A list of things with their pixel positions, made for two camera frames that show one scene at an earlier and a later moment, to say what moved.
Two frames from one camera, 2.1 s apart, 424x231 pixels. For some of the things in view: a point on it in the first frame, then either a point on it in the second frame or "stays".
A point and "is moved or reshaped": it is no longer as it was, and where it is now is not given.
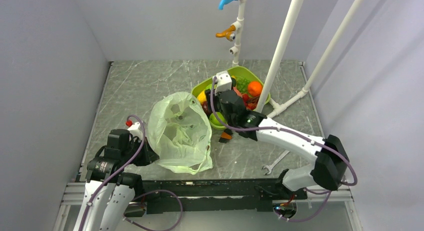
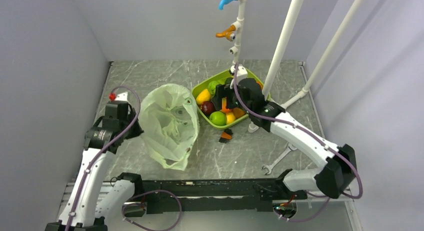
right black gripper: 207,92 -> 223,91
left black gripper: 149,155 -> 137,131
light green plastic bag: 179,130 is moved or reshaped
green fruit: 214,119 stays
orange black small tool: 226,136 stays
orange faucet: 229,33 stays
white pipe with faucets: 236,26 stays
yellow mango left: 202,96 stays
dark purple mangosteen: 205,108 stays
